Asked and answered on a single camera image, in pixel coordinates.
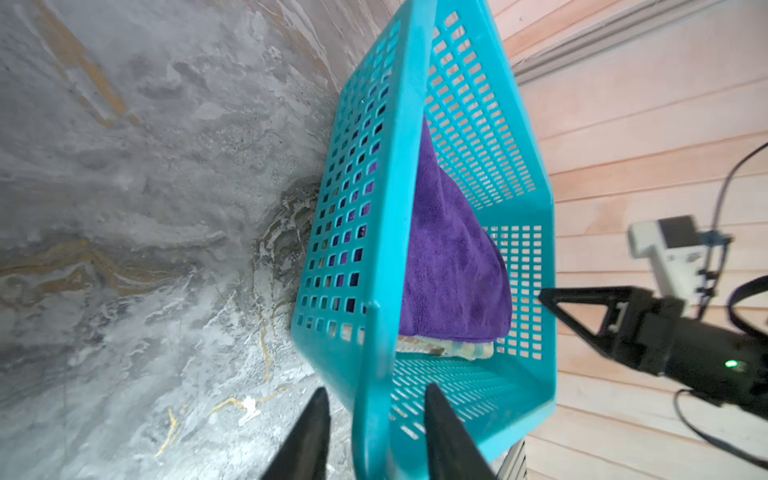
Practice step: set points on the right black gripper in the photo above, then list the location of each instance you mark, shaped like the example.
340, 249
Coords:
625, 324

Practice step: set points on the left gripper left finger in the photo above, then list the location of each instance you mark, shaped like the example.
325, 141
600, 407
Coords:
304, 453

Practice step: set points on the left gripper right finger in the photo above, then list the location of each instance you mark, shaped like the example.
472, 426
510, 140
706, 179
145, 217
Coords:
451, 452

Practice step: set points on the yellow teal hippo towel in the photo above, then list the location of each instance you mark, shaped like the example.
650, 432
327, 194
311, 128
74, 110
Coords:
444, 348

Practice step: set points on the purple towel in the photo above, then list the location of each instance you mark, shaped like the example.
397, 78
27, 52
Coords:
450, 264

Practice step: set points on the teal plastic basket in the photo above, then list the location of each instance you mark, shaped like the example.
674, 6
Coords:
441, 65

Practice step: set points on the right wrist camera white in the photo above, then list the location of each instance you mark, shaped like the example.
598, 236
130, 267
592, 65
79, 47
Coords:
676, 250

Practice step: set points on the aluminium frame post right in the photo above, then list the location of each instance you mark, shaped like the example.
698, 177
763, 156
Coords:
607, 33

